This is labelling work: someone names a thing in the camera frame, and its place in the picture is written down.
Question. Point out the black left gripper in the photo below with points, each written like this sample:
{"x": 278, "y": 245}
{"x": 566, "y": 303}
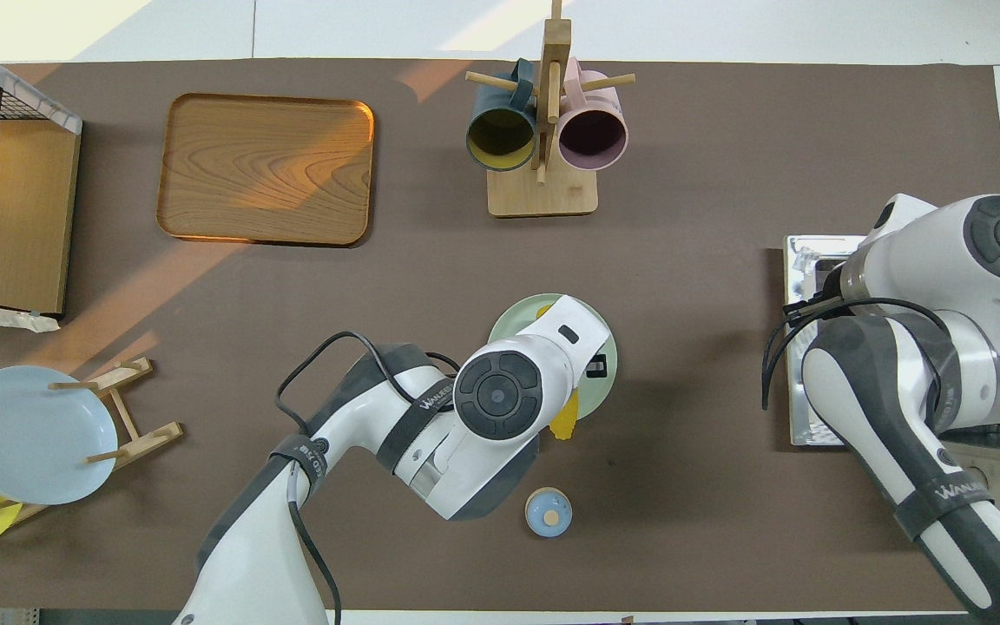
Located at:
{"x": 596, "y": 368}

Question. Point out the yellow corn cob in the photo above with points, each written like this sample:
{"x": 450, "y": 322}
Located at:
{"x": 562, "y": 425}

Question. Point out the pale green plate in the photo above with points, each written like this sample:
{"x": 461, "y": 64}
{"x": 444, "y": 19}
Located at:
{"x": 509, "y": 334}

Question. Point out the cream toaster oven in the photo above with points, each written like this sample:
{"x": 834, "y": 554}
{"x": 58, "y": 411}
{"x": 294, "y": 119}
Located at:
{"x": 799, "y": 425}

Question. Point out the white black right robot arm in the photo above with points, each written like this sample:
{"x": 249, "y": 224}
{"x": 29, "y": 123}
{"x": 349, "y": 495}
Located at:
{"x": 925, "y": 252}

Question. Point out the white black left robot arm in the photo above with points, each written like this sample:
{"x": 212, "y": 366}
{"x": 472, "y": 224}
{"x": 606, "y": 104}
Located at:
{"x": 500, "y": 399}

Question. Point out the brown table mat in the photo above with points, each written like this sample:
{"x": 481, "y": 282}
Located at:
{"x": 682, "y": 347}

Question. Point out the small blue jar cork lid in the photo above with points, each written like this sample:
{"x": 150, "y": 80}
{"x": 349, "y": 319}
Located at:
{"x": 549, "y": 512}

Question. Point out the wooden mug tree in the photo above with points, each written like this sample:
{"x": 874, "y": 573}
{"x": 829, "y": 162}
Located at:
{"x": 543, "y": 195}

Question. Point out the pink mug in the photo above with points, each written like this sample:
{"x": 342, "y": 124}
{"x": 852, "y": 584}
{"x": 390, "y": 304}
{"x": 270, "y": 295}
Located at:
{"x": 591, "y": 139}

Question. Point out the dark blue mug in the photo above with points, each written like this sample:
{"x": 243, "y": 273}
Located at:
{"x": 500, "y": 139}

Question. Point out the wooden serving tray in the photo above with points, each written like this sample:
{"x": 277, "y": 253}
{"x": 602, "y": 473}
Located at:
{"x": 266, "y": 169}

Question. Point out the wooden plate rack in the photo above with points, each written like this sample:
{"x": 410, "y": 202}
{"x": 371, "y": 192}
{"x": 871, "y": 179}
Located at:
{"x": 148, "y": 438}

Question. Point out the light blue plate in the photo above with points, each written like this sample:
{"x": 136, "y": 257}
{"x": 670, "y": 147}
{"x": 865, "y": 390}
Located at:
{"x": 31, "y": 434}

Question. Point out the wooden shelf box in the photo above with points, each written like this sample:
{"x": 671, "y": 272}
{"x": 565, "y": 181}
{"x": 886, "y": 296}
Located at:
{"x": 31, "y": 217}

